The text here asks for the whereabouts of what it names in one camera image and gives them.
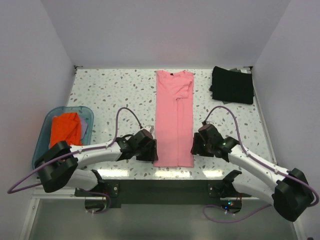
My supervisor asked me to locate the teal plastic basket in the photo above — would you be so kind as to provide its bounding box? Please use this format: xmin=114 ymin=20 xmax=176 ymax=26
xmin=31 ymin=106 xmax=94 ymax=170

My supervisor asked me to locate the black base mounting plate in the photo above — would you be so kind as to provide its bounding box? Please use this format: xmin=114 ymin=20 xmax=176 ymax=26
xmin=75 ymin=179 xmax=240 ymax=208

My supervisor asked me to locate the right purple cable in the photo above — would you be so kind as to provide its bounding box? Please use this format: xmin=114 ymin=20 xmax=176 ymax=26
xmin=201 ymin=106 xmax=320 ymax=223

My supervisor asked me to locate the aluminium frame rail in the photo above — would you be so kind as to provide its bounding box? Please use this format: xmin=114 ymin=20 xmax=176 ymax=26
xmin=31 ymin=184 xmax=83 ymax=201

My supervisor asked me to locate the pink t-shirt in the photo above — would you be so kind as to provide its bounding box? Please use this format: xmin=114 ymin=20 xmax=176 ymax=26
xmin=153 ymin=70 xmax=194 ymax=168

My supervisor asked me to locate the purple cable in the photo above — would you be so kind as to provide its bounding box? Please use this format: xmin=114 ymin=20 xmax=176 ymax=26
xmin=201 ymin=106 xmax=320 ymax=223
xmin=6 ymin=107 xmax=148 ymax=215

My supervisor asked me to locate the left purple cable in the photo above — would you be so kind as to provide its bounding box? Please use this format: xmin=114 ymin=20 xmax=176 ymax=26
xmin=6 ymin=107 xmax=148 ymax=215

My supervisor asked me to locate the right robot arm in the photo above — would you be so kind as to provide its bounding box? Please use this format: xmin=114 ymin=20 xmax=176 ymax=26
xmin=191 ymin=124 xmax=320 ymax=222

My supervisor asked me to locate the folded black t-shirt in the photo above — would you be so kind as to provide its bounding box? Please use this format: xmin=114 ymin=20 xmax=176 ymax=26
xmin=209 ymin=66 xmax=254 ymax=105

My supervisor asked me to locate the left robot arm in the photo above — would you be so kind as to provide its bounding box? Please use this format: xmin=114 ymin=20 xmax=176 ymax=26
xmin=33 ymin=125 xmax=158 ymax=196

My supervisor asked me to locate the orange t-shirt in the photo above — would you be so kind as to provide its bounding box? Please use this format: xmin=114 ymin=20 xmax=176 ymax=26
xmin=49 ymin=112 xmax=83 ymax=148

